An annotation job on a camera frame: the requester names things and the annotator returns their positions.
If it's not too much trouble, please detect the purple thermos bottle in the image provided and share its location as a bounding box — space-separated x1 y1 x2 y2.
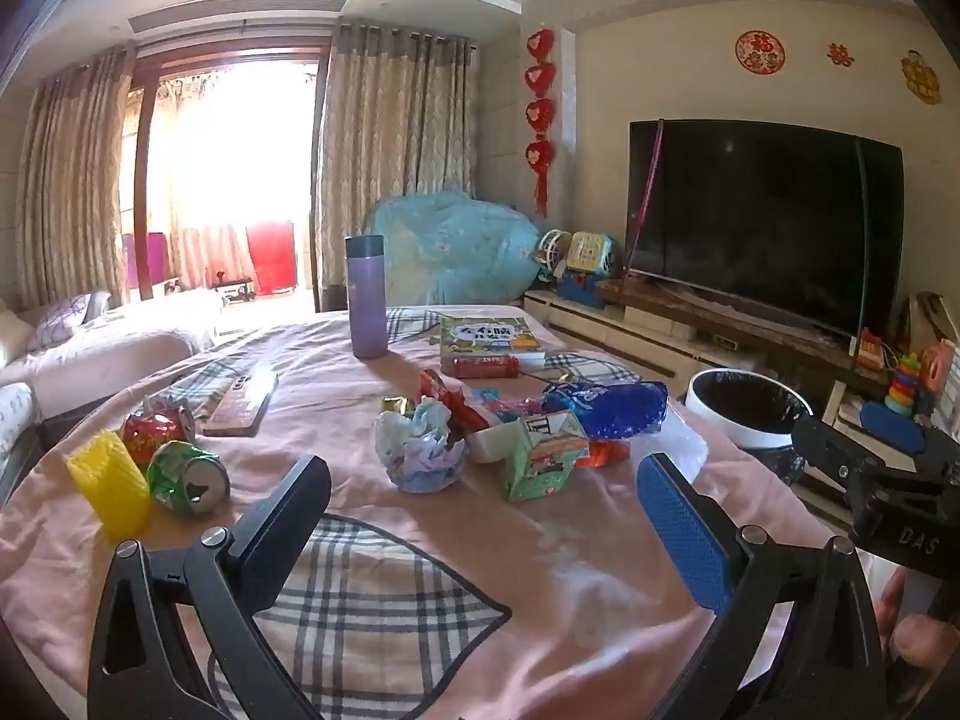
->
343 235 390 359

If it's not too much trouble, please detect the turquoise floral cover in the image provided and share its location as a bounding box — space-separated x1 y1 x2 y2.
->
364 192 552 307

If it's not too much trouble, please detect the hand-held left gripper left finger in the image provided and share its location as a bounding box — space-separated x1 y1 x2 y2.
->
86 454 332 720

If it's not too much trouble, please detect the black flat television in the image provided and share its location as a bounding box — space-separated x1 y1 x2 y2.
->
626 118 905 339

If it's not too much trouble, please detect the green drink carton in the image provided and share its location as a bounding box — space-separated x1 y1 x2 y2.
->
500 409 590 504

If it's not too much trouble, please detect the white plaid pillow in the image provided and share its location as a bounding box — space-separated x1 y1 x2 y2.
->
26 290 113 353

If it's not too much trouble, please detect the pink thin stick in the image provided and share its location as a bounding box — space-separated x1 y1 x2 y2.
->
628 118 667 272

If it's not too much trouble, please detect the crushed green can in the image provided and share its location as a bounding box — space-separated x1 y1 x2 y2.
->
146 440 232 517

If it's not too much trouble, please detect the rainbow stacking ring toy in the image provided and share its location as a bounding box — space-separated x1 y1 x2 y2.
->
885 352 925 418

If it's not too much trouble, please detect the crumpled white blue paper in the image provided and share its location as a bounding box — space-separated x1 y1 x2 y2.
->
373 396 468 495

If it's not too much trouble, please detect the gold wall sticker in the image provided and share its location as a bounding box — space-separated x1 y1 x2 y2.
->
900 49 943 105

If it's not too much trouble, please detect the round red wall sticker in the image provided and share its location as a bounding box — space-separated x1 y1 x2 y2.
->
735 30 788 77

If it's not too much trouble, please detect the red heart hanging ornament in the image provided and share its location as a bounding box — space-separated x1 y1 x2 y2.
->
523 28 558 217

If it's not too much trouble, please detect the orange plastic wrapper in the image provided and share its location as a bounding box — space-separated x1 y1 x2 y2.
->
577 440 633 469

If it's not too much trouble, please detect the orange plastic toy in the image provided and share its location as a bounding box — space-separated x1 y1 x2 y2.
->
919 340 959 415

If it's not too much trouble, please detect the white toy fan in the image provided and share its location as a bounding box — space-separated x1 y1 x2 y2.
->
535 229 572 276

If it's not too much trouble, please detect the blue plastic bag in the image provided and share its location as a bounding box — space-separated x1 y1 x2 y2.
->
541 380 670 440

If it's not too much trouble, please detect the wooden puzzle board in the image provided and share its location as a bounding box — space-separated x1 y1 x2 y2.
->
202 364 280 437

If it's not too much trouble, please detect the red candy tube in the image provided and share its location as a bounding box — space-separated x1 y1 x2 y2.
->
450 355 523 380

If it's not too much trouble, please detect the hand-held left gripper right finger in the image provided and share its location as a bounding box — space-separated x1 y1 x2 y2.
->
636 453 880 720

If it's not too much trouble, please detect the white sofa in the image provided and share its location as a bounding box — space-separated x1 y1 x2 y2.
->
0 289 227 466

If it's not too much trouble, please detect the crushed red can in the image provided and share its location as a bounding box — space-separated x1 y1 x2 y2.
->
120 397 198 466

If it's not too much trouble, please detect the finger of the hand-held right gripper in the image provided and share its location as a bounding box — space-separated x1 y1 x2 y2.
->
859 400 960 464
791 417 928 500

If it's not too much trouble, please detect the white bin with black bag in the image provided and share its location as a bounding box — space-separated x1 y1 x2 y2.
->
686 367 815 485

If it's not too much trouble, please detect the orange toy phone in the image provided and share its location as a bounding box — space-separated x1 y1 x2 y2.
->
855 328 887 373

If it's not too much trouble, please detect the yellow and blue toy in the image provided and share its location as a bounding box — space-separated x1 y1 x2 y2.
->
556 231 622 310

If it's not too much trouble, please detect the pink chair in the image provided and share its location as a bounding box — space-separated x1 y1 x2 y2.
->
123 232 170 293

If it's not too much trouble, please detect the white and wood television cabinet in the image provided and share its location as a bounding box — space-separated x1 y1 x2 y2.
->
523 279 901 432

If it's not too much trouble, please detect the person's right hand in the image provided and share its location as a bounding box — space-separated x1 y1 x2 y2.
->
876 567 960 670

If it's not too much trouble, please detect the clear plastic bag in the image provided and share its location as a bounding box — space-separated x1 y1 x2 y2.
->
658 403 710 482

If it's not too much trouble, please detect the red snack wrapper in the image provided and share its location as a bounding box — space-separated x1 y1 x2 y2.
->
418 367 488 432

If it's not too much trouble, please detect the colourful children's book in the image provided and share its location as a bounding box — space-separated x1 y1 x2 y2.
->
439 315 547 376

